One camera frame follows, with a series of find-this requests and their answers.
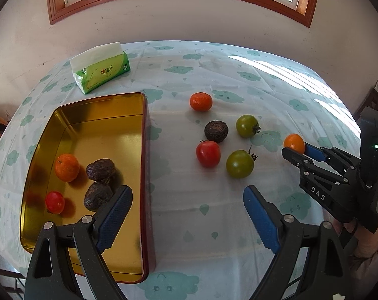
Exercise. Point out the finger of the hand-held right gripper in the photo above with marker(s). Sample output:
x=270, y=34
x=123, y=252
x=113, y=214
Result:
x=314, y=152
x=293, y=157

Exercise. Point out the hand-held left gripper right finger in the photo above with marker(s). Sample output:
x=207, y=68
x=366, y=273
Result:
x=261, y=222

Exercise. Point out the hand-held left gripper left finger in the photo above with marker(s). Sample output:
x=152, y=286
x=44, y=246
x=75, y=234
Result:
x=114, y=218

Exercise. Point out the medium orange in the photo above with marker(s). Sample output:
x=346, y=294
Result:
x=294, y=143

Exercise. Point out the large dark wrinkled passion fruit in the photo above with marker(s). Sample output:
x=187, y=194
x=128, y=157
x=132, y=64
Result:
x=100, y=169
x=97, y=195

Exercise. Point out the green tomato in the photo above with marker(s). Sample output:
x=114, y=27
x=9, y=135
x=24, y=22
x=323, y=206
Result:
x=246, y=126
x=239, y=164

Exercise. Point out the red tomato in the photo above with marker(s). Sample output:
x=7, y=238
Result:
x=208, y=153
x=55, y=202

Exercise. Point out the large orange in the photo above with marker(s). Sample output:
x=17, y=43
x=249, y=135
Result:
x=67, y=167

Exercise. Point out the red and gold tin box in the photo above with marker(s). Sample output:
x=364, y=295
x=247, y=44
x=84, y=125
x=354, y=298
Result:
x=107, y=137

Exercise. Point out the small dark wrinkled passion fruit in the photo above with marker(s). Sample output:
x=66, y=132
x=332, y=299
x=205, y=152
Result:
x=216, y=131

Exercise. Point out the person's right hand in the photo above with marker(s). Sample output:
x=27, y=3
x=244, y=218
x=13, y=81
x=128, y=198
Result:
x=370, y=243

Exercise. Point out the cloud print tablecloth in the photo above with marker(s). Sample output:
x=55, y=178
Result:
x=192, y=200

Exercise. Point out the dark wooden furniture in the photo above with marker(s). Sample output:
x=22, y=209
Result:
x=371, y=103

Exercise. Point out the small tangerine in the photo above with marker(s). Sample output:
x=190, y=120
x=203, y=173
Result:
x=201, y=102

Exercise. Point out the green tissue pack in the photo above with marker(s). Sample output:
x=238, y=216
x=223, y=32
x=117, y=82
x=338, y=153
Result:
x=104, y=73

